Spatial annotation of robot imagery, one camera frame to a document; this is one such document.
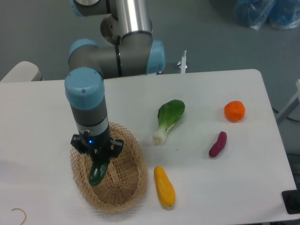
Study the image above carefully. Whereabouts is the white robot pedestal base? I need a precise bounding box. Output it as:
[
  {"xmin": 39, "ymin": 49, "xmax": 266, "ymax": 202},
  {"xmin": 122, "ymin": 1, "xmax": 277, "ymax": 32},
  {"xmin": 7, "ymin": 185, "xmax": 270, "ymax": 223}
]
[{"xmin": 100, "ymin": 14, "xmax": 152, "ymax": 45}]

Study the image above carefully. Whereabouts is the orange mandarin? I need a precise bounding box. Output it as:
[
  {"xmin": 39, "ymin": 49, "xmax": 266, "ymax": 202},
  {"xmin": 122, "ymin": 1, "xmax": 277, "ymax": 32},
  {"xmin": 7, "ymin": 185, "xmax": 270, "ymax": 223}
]
[{"xmin": 224, "ymin": 101, "xmax": 246, "ymax": 122}]

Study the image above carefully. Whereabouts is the purple sweet potato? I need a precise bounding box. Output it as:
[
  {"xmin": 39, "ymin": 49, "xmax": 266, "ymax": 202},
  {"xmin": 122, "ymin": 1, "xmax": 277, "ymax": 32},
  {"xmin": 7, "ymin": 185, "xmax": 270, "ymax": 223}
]
[{"xmin": 209, "ymin": 131, "xmax": 227, "ymax": 158}]

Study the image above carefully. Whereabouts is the white levelling foot bracket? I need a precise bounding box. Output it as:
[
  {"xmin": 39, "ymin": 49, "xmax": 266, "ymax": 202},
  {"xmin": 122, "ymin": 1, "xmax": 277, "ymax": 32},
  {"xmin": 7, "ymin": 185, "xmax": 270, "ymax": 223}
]
[{"xmin": 177, "ymin": 49, "xmax": 188, "ymax": 74}]

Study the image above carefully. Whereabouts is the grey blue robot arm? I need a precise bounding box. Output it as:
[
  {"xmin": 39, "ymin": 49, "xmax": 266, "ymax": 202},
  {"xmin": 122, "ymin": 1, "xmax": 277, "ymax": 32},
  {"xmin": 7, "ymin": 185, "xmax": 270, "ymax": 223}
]
[{"xmin": 65, "ymin": 0, "xmax": 165, "ymax": 162}]

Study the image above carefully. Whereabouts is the woven wicker basket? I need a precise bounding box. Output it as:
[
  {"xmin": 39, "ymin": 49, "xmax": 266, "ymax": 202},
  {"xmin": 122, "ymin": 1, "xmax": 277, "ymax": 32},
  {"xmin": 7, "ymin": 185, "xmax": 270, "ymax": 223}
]
[{"xmin": 70, "ymin": 122, "xmax": 148, "ymax": 213}]

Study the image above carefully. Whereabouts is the yellow squash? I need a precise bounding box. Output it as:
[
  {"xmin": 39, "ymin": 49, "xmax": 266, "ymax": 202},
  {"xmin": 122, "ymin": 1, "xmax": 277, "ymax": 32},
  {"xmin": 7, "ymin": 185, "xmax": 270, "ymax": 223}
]
[{"xmin": 154, "ymin": 166, "xmax": 176, "ymax": 208}]

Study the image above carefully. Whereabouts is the tan rubber band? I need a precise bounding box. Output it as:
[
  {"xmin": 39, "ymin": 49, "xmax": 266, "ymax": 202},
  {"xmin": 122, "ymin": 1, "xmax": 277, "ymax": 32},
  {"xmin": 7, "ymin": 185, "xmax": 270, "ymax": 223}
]
[{"xmin": 11, "ymin": 208, "xmax": 27, "ymax": 223}]

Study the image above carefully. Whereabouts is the white chair armrest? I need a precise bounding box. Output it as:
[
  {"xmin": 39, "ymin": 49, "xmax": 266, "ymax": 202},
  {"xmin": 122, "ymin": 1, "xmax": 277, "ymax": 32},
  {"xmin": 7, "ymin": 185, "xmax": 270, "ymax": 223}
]
[{"xmin": 0, "ymin": 61, "xmax": 44, "ymax": 83}]

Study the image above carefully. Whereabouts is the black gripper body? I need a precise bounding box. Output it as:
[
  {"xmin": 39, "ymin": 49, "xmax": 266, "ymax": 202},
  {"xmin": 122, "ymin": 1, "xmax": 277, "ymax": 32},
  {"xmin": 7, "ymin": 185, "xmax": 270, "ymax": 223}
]
[{"xmin": 70, "ymin": 130, "xmax": 124, "ymax": 161}]

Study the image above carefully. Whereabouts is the blue plastic bag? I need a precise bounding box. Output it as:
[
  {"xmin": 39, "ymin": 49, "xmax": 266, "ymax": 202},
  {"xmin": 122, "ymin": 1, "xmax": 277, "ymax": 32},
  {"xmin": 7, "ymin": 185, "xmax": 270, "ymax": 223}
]
[{"xmin": 234, "ymin": 0, "xmax": 300, "ymax": 30}]

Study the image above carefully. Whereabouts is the green bok choy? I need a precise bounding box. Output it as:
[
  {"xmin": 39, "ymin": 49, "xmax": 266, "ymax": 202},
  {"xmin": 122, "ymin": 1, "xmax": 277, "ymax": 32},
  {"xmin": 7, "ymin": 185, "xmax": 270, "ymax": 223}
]
[{"xmin": 153, "ymin": 99, "xmax": 185, "ymax": 144}]

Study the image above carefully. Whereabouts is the white frame leg right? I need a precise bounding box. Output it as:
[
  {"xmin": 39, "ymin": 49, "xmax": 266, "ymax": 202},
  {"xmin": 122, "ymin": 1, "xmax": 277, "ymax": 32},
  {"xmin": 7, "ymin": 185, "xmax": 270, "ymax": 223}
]
[{"xmin": 275, "ymin": 79, "xmax": 300, "ymax": 125}]

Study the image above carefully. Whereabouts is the black device at table edge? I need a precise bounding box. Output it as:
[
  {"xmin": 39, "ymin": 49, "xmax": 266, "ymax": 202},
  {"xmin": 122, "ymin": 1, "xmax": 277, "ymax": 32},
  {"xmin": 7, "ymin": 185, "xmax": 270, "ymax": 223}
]
[{"xmin": 282, "ymin": 190, "xmax": 300, "ymax": 214}]

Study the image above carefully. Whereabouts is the dark green cucumber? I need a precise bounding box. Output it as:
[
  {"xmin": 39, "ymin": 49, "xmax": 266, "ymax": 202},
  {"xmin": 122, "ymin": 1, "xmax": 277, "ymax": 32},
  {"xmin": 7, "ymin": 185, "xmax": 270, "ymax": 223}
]
[{"xmin": 88, "ymin": 150, "xmax": 110, "ymax": 186}]

